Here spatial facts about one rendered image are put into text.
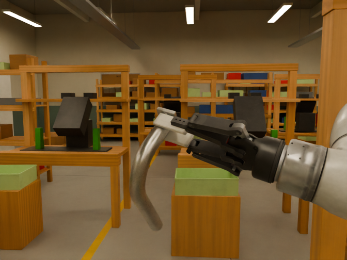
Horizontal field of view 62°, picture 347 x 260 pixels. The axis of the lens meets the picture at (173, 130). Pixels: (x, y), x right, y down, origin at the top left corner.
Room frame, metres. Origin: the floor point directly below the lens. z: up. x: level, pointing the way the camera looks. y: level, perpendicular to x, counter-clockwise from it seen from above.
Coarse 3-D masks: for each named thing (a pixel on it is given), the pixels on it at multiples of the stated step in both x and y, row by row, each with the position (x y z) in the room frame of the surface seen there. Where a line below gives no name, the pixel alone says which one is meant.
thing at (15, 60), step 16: (0, 64) 4.85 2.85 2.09; (16, 64) 4.89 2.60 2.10; (32, 64) 4.80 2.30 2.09; (32, 80) 4.79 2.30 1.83; (32, 96) 4.79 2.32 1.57; (48, 96) 5.27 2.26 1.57; (32, 112) 4.79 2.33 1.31; (48, 112) 5.25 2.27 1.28; (0, 128) 4.92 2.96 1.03; (48, 128) 5.22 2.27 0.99; (0, 144) 4.79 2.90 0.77; (16, 144) 4.77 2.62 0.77; (48, 144) 5.22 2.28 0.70; (48, 176) 5.22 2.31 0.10
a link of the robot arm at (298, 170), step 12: (300, 144) 0.44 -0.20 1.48; (312, 144) 0.45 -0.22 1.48; (288, 156) 0.43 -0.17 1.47; (300, 156) 0.43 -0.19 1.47; (312, 156) 0.42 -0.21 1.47; (324, 156) 0.42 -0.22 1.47; (288, 168) 0.42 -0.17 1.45; (300, 168) 0.42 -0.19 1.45; (312, 168) 0.41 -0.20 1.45; (276, 180) 0.45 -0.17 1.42; (288, 180) 0.42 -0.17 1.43; (300, 180) 0.42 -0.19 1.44; (312, 180) 0.41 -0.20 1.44; (288, 192) 0.44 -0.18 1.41; (300, 192) 0.42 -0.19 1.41; (312, 192) 0.41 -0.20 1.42
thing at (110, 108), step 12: (96, 84) 10.23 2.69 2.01; (108, 84) 10.21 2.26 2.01; (120, 84) 10.18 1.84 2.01; (132, 84) 10.15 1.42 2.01; (144, 84) 10.12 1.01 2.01; (168, 84) 10.06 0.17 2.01; (180, 84) 10.02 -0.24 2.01; (120, 96) 10.22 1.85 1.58; (132, 96) 10.23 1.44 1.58; (144, 96) 10.30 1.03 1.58; (108, 108) 10.29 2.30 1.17; (144, 108) 10.13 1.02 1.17; (108, 120) 10.25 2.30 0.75; (120, 120) 10.25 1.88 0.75; (132, 120) 10.19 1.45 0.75; (108, 132) 10.28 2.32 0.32; (120, 132) 10.25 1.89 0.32
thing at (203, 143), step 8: (200, 144) 0.55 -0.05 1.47; (208, 144) 0.54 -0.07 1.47; (216, 144) 0.53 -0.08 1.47; (200, 152) 0.54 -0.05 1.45; (208, 152) 0.53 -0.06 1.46; (216, 152) 0.52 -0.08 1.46; (224, 152) 0.52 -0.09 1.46; (224, 160) 0.51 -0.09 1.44; (232, 160) 0.50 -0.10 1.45; (240, 160) 0.49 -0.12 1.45
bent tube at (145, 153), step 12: (156, 132) 0.54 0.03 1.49; (168, 132) 0.56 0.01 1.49; (144, 144) 0.52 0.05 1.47; (156, 144) 0.53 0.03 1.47; (144, 156) 0.51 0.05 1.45; (132, 168) 0.51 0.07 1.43; (144, 168) 0.51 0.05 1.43; (132, 180) 0.51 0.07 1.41; (144, 180) 0.51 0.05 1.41; (132, 192) 0.52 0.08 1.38; (144, 192) 0.52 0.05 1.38; (144, 204) 0.54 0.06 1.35; (144, 216) 0.58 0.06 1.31; (156, 216) 0.60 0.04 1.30; (156, 228) 0.63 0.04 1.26
